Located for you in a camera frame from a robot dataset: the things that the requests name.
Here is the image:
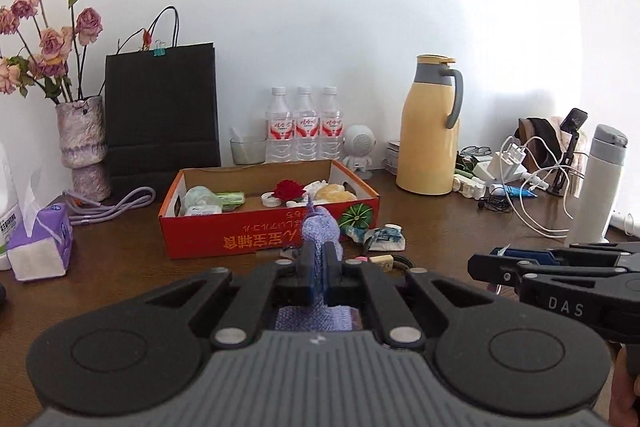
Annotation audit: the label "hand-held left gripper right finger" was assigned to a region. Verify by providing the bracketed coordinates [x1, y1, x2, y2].
[322, 240, 501, 350]

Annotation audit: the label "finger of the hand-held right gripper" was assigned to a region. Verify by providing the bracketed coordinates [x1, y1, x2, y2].
[467, 253, 626, 296]
[490, 242, 640, 265]

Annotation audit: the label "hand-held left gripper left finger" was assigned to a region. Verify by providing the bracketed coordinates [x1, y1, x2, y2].
[140, 240, 321, 350]

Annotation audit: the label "grey-blue linen pouch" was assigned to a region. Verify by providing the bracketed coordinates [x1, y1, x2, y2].
[275, 194, 363, 333]

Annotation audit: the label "red cardboard box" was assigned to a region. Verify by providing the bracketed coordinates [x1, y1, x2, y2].
[158, 158, 381, 260]

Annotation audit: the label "white and yellow plush toy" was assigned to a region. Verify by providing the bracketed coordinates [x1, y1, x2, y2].
[302, 179, 358, 204]

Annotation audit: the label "red artificial rose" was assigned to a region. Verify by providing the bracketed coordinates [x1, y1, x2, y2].
[272, 179, 307, 202]

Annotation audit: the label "green packet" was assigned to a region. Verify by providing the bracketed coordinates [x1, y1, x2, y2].
[216, 191, 246, 210]

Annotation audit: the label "clear cotton swab box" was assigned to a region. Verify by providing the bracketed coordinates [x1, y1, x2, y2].
[186, 202, 224, 217]

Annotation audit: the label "green plastic bag roll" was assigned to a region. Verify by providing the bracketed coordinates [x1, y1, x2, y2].
[182, 185, 221, 208]

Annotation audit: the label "person's right hand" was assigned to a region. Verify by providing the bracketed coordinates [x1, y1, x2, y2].
[607, 348, 640, 427]

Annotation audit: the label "crumpled teal packet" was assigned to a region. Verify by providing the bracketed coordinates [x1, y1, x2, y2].
[367, 223, 405, 251]

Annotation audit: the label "small white tubes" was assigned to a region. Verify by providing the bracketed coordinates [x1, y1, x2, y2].
[452, 172, 488, 200]

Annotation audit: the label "white charger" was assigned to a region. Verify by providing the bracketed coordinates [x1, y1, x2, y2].
[487, 146, 528, 182]

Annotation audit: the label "white thermos bottle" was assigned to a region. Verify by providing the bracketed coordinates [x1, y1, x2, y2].
[571, 124, 628, 244]

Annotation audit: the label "brown and beige cloth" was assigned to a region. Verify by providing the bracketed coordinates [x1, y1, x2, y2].
[517, 117, 568, 168]

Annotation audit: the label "small stacked boxes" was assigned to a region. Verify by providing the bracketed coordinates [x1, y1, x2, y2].
[384, 139, 401, 172]

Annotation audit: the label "glass cup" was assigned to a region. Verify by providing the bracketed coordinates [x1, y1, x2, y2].
[230, 127, 267, 166]

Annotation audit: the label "white robot speaker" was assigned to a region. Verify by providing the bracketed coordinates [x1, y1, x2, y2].
[342, 124, 377, 180]

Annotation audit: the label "yellow thermos jug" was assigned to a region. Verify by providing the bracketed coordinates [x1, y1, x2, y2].
[396, 54, 464, 196]

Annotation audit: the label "black paper bag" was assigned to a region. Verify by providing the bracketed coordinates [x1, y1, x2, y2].
[104, 6, 222, 202]

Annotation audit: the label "purple tissue pack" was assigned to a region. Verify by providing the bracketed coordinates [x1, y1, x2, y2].
[6, 167, 74, 283]

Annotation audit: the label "mottled purple vase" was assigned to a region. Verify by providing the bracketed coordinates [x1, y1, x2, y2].
[55, 95, 112, 202]

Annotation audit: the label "red bud twig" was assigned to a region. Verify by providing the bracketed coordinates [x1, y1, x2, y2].
[117, 27, 152, 54]

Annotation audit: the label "white detergent bottle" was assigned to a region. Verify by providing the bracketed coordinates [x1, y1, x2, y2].
[0, 142, 21, 272]

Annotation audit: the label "dried rose bouquet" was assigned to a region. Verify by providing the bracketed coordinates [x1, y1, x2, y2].
[0, 0, 104, 105]

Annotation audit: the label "white cables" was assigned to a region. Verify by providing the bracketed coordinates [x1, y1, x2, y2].
[500, 136, 591, 239]

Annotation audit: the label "black camera on stand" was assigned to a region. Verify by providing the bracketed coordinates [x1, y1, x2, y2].
[547, 108, 589, 196]

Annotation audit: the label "purple cable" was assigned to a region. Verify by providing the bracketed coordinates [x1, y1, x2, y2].
[64, 187, 157, 225]

